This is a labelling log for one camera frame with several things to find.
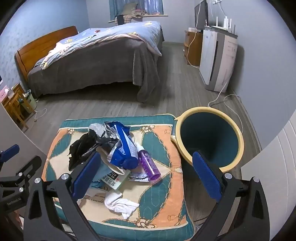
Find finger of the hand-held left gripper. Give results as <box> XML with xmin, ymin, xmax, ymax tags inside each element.
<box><xmin>0</xmin><ymin>156</ymin><xmax>43</xmax><ymax>189</ymax></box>
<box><xmin>0</xmin><ymin>144</ymin><xmax>20</xmax><ymax>163</ymax></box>

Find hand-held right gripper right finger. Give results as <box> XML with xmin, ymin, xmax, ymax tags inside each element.
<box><xmin>192</xmin><ymin>151</ymin><xmax>271</xmax><ymax>241</ymax></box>

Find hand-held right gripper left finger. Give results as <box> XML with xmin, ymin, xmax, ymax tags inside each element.
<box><xmin>23</xmin><ymin>151</ymin><xmax>102</xmax><ymax>241</ymax></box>

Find black plastic bag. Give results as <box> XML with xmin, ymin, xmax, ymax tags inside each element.
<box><xmin>68</xmin><ymin>129</ymin><xmax>116</xmax><ymax>172</ymax></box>

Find white tissue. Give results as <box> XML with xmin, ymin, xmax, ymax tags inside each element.
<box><xmin>104</xmin><ymin>192</ymin><xmax>140</xmax><ymax>219</ymax></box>

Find yellow rimmed teal bin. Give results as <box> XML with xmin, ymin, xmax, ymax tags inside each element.
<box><xmin>171</xmin><ymin>107</ymin><xmax>245</xmax><ymax>172</ymax></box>

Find blue white wrapper packet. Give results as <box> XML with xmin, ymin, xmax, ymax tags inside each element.
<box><xmin>104</xmin><ymin>121</ymin><xmax>139</xmax><ymax>170</ymax></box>

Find small silver sachet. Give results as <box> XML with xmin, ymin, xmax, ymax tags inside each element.
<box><xmin>128</xmin><ymin>174</ymin><xmax>150</xmax><ymax>183</ymax></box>

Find purple spray bottle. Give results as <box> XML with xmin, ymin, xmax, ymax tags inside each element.
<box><xmin>135</xmin><ymin>142</ymin><xmax>161</xmax><ymax>181</ymax></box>

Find green white cardboard box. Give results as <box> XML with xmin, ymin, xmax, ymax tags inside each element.
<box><xmin>100</xmin><ymin>169</ymin><xmax>131</xmax><ymax>191</ymax></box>

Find wooden nightstand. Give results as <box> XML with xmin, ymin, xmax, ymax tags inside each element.
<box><xmin>0</xmin><ymin>83</ymin><xmax>30</xmax><ymax>131</ymax></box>

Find clear crumpled plastic bag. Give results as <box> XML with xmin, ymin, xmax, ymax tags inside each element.
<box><xmin>89</xmin><ymin>123</ymin><xmax>107</xmax><ymax>138</ymax></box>

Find beige and teal mat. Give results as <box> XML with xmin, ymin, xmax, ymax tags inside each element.
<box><xmin>43</xmin><ymin>113</ymin><xmax>196</xmax><ymax>241</ymax></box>

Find green waste bin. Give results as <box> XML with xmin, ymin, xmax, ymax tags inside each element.
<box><xmin>18</xmin><ymin>90</ymin><xmax>38</xmax><ymax>114</ymax></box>

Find white panelled furniture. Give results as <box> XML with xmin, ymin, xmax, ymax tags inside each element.
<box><xmin>240</xmin><ymin>119</ymin><xmax>296</xmax><ymax>241</ymax></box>

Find wooden bed headboard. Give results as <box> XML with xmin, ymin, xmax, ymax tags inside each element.
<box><xmin>15</xmin><ymin>26</ymin><xmax>79</xmax><ymax>77</ymax></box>

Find bed with blue blanket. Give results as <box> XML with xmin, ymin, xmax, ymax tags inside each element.
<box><xmin>28</xmin><ymin>28</ymin><xmax>165</xmax><ymax>103</ymax></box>

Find white air purifier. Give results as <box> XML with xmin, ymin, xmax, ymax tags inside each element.
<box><xmin>199</xmin><ymin>25</ymin><xmax>238</xmax><ymax>93</ymax></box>

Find wooden side cabinet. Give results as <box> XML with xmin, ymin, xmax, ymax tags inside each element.
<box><xmin>184</xmin><ymin>30</ymin><xmax>204</xmax><ymax>67</ymax></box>

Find blue printed quilt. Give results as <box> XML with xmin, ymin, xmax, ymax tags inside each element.
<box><xmin>40</xmin><ymin>21</ymin><xmax>162</xmax><ymax>70</ymax></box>

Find white router with antennas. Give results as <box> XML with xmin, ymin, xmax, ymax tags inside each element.
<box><xmin>210</xmin><ymin>16</ymin><xmax>237</xmax><ymax>33</ymax></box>

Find black flat screen television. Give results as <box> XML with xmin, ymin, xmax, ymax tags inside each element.
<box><xmin>194</xmin><ymin>0</ymin><xmax>209</xmax><ymax>31</ymax></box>

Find pile of clothes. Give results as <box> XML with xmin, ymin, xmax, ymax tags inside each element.
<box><xmin>114</xmin><ymin>2</ymin><xmax>148</xmax><ymax>25</ymax></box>

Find blue window curtain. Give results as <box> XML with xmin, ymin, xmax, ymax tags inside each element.
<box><xmin>109</xmin><ymin>0</ymin><xmax>164</xmax><ymax>22</ymax></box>

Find thin white floor cable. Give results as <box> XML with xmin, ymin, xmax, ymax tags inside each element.
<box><xmin>34</xmin><ymin>108</ymin><xmax>48</xmax><ymax>122</ymax></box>

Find white power cable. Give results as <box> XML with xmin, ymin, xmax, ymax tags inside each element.
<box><xmin>207</xmin><ymin>70</ymin><xmax>244</xmax><ymax>136</ymax></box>

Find white charging cable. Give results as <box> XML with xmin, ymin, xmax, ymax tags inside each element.
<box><xmin>186</xmin><ymin>3</ymin><xmax>223</xmax><ymax>68</ymax></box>

